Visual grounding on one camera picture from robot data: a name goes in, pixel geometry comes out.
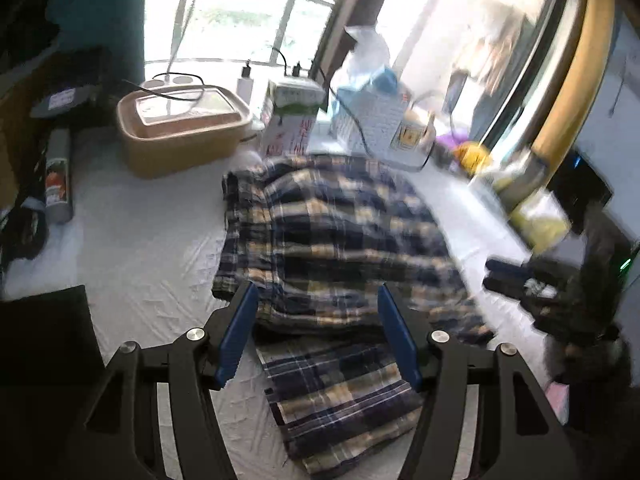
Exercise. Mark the yellow snack bag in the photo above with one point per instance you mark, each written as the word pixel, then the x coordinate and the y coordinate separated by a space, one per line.
pixel 475 157

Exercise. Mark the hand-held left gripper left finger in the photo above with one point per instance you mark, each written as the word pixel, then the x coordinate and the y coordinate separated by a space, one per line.
pixel 237 332

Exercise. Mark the white green milk carton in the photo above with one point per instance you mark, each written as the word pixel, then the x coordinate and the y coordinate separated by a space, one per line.
pixel 292 125

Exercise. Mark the yellow packet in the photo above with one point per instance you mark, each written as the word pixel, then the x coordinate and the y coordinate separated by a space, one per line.
pixel 542 222

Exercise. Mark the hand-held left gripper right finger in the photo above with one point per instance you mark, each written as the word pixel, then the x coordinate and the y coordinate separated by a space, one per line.
pixel 400 340

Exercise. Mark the black box device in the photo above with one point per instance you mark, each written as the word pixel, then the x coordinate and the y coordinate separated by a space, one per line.
pixel 580 192

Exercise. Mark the grey spray can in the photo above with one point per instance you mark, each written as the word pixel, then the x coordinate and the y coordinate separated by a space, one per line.
pixel 59 175

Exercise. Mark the beige lidded cooking pot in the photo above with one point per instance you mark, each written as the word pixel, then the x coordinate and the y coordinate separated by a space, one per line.
pixel 180 135

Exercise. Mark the plaid flannel shirt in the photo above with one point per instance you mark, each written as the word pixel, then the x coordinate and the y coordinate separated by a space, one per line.
pixel 340 240

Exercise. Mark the clear plastic bag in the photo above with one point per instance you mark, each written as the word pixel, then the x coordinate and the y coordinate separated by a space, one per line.
pixel 367 52

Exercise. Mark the purple cloth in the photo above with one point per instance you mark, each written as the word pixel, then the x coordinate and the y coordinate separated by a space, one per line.
pixel 452 139

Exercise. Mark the black window railing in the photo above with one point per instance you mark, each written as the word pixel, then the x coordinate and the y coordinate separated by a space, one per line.
pixel 240 25

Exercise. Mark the black bag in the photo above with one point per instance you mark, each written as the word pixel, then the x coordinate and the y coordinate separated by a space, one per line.
pixel 22 230

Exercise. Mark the white plastic basket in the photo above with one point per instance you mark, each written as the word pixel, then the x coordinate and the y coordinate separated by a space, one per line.
pixel 370 117

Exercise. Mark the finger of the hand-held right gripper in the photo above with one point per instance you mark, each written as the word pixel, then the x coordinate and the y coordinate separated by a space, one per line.
pixel 505 287
pixel 505 265

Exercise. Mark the flat black device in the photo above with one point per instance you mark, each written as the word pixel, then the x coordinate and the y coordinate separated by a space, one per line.
pixel 62 102

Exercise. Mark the white bear print mug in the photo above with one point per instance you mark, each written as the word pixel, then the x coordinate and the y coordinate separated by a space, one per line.
pixel 410 135

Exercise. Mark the black charger adapter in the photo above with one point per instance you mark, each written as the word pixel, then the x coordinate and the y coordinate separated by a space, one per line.
pixel 298 69

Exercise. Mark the white pump bottle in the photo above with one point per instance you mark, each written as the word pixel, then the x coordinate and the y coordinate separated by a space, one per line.
pixel 245 87

